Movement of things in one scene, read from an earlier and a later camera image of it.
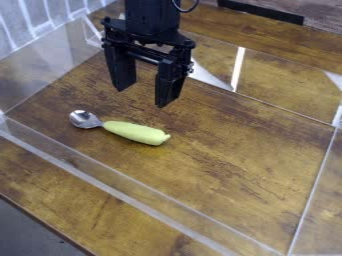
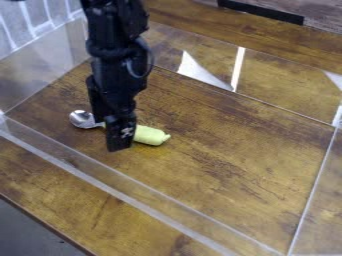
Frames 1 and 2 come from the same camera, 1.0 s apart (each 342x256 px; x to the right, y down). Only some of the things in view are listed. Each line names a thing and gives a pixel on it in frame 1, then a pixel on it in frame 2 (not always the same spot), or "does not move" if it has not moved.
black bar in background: (262, 11) does not move
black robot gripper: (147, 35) -> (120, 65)
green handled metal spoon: (131, 131) does not move
